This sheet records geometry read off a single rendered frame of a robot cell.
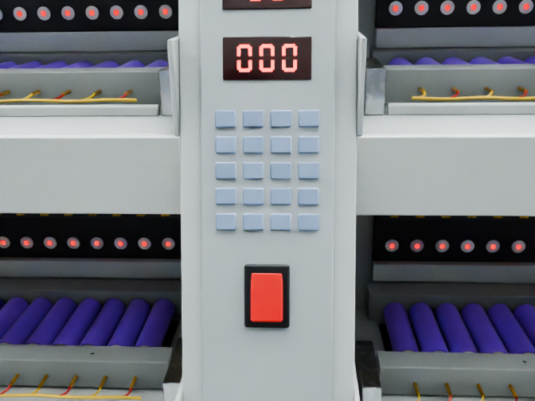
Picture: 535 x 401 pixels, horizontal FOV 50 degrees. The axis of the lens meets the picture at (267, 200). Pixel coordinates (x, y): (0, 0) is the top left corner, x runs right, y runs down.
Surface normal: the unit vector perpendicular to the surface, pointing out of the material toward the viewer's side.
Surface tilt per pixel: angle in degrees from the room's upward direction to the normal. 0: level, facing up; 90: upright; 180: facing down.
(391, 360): 17
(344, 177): 90
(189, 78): 90
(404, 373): 107
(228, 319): 90
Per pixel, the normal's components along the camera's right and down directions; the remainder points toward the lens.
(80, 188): -0.05, 0.36
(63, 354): -0.02, -0.93
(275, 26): -0.06, 0.07
